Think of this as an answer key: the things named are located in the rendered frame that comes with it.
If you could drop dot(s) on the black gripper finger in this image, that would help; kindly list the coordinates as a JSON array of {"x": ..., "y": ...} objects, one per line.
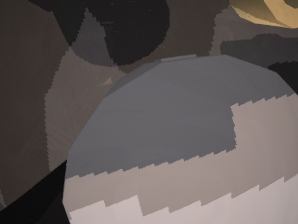
[{"x": 42, "y": 204}]

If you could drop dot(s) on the grey cylinder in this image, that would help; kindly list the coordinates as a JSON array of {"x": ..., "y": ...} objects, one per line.
[{"x": 188, "y": 140}]

